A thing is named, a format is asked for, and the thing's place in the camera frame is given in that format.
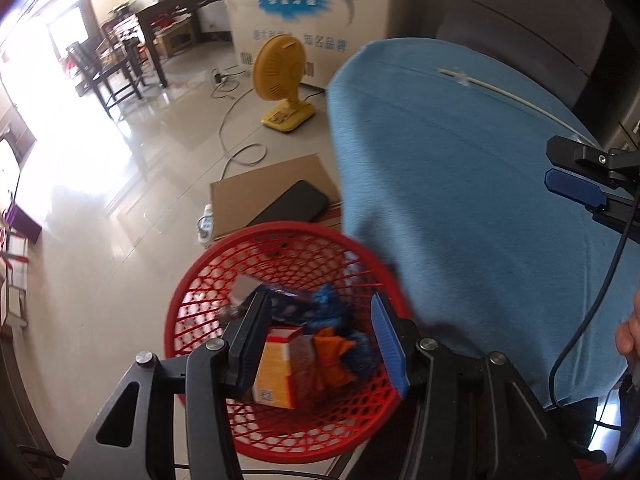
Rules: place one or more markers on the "person's right hand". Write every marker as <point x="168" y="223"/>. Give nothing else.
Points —
<point x="629" y="340"/>

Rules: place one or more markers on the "white chest freezer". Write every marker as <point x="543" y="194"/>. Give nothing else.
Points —
<point x="310" y="20"/>

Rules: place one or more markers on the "black smartphone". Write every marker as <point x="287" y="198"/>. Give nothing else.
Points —
<point x="295" y="205"/>

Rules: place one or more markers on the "dark blue wrapper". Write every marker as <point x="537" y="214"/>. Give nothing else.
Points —
<point x="290" y="305"/>

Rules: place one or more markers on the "wooden stool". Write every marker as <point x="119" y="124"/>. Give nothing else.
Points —
<point x="177" y="35"/>

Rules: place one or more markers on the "red plastic mesh basket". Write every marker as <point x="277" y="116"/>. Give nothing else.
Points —
<point x="220" y="270"/>

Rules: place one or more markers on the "thin white stick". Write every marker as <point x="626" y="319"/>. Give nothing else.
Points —
<point x="510" y="97"/>

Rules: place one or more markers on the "dark wooden chair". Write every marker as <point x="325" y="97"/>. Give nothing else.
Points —
<point x="100" y="75"/>

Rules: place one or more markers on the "white cardboard boxes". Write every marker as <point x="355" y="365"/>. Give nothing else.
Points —
<point x="12" y="270"/>

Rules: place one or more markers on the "dark wooden table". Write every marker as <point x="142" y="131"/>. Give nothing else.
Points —
<point x="175" y="7"/>

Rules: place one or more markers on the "yellow desk fan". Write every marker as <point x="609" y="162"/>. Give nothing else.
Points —
<point x="277" y="67"/>

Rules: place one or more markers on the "blue plastic bag bundle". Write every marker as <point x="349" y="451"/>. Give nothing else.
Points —
<point x="360" y="355"/>

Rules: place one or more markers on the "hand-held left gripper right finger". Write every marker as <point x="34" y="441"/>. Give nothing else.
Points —
<point x="390" y="345"/>

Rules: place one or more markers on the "small orange red box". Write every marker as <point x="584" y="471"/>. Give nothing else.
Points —
<point x="275" y="365"/>

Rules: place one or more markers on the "orange brown wrapper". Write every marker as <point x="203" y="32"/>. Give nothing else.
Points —
<point x="325" y="360"/>

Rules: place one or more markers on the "blue tablecloth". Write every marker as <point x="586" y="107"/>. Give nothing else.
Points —
<point x="450" y="185"/>

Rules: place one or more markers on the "white power strip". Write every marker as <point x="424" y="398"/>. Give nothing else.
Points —
<point x="205" y="225"/>

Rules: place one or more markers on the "brown cardboard sheet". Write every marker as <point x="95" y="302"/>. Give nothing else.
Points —
<point x="240" y="200"/>

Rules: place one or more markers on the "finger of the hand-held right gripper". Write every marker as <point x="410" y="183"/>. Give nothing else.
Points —
<point x="585" y="157"/>
<point x="570" y="185"/>

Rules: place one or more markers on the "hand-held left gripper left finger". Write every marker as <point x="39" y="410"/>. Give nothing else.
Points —
<point x="250" y="345"/>

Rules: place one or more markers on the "dark sofa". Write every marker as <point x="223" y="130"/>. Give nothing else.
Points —
<point x="525" y="20"/>

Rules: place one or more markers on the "purple box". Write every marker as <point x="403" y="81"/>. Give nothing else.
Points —
<point x="22" y="222"/>

